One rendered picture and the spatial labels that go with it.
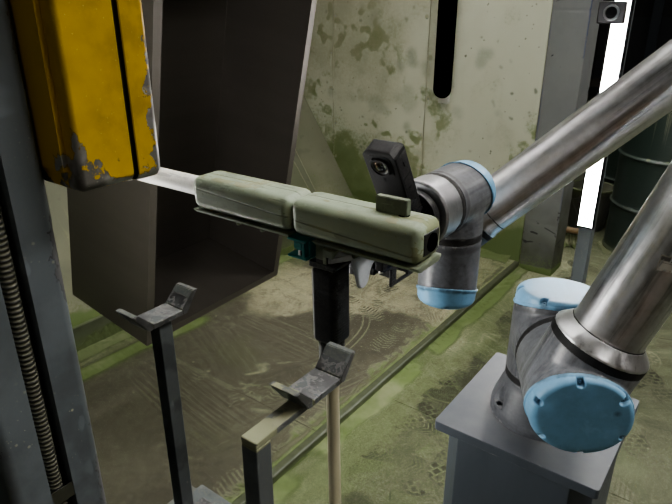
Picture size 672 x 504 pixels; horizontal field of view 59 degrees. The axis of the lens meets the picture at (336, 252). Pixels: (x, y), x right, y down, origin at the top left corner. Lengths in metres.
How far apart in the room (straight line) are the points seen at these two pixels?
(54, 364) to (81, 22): 0.20
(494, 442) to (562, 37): 2.36
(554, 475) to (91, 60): 1.00
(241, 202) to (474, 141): 2.81
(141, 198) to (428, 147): 2.24
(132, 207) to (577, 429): 1.18
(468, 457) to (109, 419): 1.41
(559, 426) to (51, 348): 0.76
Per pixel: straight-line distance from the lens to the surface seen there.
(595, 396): 0.95
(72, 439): 0.45
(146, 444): 2.16
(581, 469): 1.18
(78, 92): 0.35
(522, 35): 3.28
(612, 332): 0.95
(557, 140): 0.99
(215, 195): 0.70
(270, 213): 0.64
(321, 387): 0.50
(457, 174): 0.84
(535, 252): 3.45
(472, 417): 1.24
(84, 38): 0.35
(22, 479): 0.44
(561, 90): 3.23
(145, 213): 1.62
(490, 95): 3.35
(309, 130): 3.90
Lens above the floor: 1.39
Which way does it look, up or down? 23 degrees down
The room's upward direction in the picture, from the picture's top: straight up
